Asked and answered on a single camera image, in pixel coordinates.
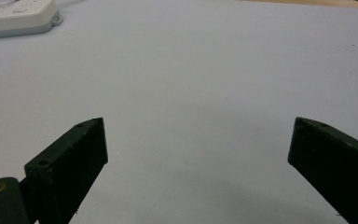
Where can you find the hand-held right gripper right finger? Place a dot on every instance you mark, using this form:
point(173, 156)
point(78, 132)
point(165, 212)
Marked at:
point(332, 161)

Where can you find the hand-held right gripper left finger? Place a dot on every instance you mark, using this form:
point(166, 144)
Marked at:
point(65, 168)

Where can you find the white power strip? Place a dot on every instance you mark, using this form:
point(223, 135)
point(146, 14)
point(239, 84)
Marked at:
point(15, 17)

